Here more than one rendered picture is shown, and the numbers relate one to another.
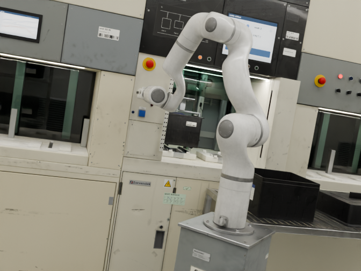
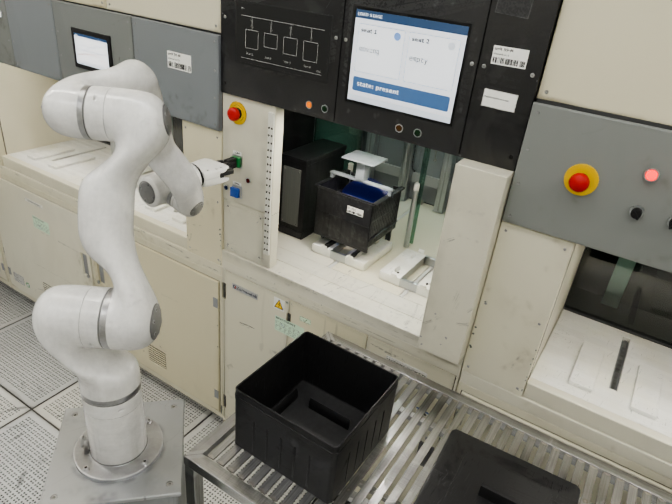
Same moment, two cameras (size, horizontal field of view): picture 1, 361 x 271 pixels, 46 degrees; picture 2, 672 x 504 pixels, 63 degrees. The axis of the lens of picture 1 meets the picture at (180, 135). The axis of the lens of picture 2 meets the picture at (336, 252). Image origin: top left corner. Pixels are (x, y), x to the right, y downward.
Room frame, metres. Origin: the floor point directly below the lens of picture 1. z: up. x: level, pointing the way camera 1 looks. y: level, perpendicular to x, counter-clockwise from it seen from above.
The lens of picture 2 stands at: (1.28, -1.14, 1.79)
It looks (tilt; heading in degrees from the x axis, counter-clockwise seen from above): 29 degrees down; 45
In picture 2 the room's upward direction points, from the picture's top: 6 degrees clockwise
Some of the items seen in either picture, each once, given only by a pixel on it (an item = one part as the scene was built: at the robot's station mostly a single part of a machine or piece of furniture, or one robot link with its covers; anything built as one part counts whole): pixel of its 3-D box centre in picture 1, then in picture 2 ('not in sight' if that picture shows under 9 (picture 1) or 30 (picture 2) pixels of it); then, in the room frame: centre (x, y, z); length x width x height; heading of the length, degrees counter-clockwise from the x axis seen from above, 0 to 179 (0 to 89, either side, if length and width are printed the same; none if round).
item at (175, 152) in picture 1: (174, 151); (352, 245); (2.54, 0.02, 0.89); 0.22 x 0.21 x 0.04; 15
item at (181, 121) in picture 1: (179, 123); (358, 202); (2.54, 0.02, 1.06); 0.24 x 0.20 x 0.32; 105
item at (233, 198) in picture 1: (232, 202); (115, 418); (1.58, -0.23, 0.85); 0.19 x 0.19 x 0.18
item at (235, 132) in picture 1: (237, 146); (88, 340); (1.55, -0.21, 1.07); 0.19 x 0.12 x 0.24; 138
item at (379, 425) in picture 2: (275, 192); (316, 409); (1.95, -0.47, 0.85); 0.28 x 0.28 x 0.17; 14
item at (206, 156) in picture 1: (217, 156); (421, 271); (2.60, -0.24, 0.89); 0.22 x 0.21 x 0.04; 15
